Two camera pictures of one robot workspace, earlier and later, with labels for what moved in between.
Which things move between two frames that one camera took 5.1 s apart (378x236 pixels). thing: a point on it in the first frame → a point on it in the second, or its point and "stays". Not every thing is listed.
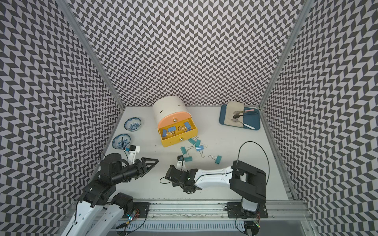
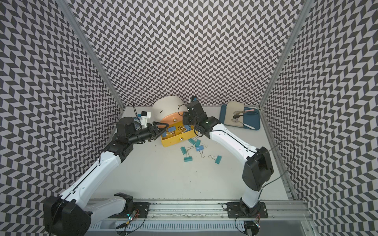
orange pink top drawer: (173, 117) stays
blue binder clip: (200, 149) stays
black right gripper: (175, 185) → (186, 118)
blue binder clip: (172, 129) stays
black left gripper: (140, 165) → (154, 131)
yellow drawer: (177, 132) stays
